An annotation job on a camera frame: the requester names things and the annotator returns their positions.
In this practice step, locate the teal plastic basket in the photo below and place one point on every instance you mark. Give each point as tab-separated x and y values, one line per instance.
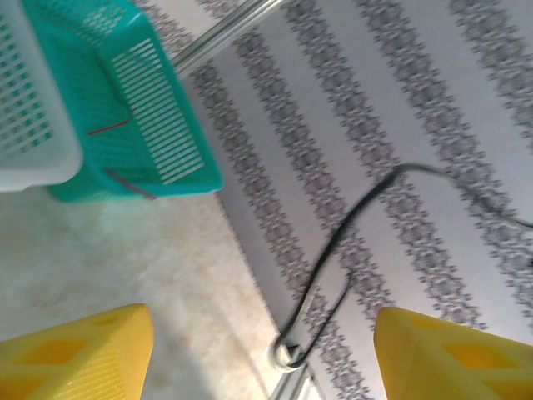
187	189

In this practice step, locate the aluminium frame post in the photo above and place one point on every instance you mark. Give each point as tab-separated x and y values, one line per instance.
216	36

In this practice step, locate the white plastic basket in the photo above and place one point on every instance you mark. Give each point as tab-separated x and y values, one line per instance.
41	175

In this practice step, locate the aluminium side rail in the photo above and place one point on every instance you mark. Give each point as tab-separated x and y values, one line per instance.
291	383

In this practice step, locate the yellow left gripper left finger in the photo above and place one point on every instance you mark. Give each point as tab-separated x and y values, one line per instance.
75	362

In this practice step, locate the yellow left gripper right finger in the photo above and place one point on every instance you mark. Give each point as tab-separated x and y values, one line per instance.
449	366

